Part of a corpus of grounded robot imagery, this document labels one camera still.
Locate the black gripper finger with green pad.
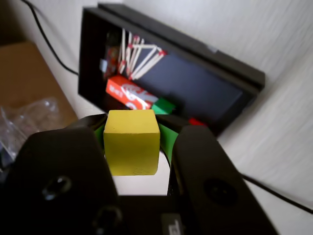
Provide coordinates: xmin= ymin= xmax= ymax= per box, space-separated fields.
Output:
xmin=156 ymin=114 xmax=280 ymax=235
xmin=0 ymin=113 xmax=120 ymax=235

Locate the yellow wooden cube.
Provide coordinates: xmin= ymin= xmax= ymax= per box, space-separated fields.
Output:
xmin=103 ymin=109 xmax=161 ymax=177

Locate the black rectangular box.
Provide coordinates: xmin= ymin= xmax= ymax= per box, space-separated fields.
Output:
xmin=77 ymin=2 xmax=267 ymax=138

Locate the brown cardboard box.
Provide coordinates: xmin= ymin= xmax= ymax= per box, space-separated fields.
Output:
xmin=0 ymin=41 xmax=79 ymax=129

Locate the red wooden block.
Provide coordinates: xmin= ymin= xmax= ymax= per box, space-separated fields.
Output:
xmin=187 ymin=117 xmax=208 ymax=128

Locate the clear plastic bag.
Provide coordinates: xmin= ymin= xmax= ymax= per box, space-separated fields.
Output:
xmin=0 ymin=97 xmax=61 ymax=169

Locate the green wooden block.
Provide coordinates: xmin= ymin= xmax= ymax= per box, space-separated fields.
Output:
xmin=151 ymin=97 xmax=177 ymax=116

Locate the red printed matchbox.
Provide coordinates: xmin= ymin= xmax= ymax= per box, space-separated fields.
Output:
xmin=105 ymin=75 xmax=159 ymax=111

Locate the colourful candy wrapper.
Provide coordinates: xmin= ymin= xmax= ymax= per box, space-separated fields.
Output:
xmin=104 ymin=31 xmax=121 ymax=75

